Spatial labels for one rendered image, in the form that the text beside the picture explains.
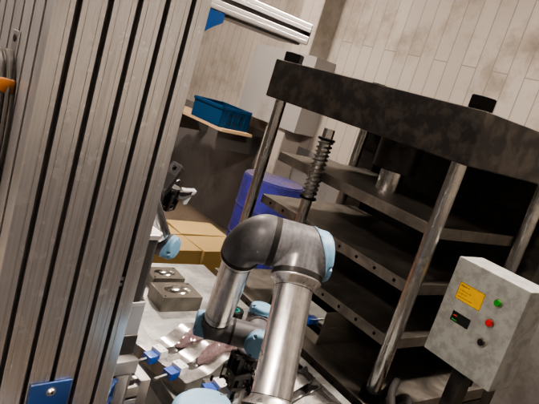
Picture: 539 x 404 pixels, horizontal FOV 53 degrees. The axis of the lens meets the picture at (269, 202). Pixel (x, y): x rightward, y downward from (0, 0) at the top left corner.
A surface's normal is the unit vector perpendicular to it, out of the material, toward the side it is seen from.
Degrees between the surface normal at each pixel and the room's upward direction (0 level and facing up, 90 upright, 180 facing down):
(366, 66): 90
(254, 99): 90
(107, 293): 90
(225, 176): 90
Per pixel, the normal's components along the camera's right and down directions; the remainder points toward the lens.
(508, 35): -0.72, -0.07
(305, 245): 0.14, -0.32
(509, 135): 0.55, 0.34
